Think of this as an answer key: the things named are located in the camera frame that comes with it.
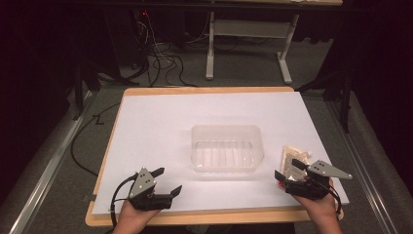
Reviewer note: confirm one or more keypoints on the white metal desk frame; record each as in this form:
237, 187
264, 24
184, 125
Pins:
250, 28

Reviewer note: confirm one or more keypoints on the clear plastic container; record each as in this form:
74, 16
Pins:
226, 149

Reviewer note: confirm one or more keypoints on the grey tape piece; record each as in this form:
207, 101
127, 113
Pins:
88, 197

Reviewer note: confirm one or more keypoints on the white paper-covered wooden board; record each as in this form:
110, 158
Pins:
195, 89

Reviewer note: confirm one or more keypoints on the beige plastic packet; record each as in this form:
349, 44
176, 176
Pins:
292, 156

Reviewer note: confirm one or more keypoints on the grey metal floor rail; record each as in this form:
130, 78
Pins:
52, 162
360, 162

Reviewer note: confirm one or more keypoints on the person's left hand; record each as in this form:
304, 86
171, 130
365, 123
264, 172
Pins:
131, 219

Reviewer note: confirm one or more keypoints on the dark equipment box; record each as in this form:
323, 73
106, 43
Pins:
128, 35

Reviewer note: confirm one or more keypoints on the black metal stand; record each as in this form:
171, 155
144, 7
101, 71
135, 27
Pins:
345, 97
79, 84

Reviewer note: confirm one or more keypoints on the person's right hand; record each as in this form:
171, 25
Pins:
323, 214

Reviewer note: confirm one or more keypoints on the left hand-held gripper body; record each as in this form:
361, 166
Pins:
142, 183

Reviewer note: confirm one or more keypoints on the white board sheet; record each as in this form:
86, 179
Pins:
156, 130

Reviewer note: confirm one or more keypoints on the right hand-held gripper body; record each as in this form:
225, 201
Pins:
313, 188

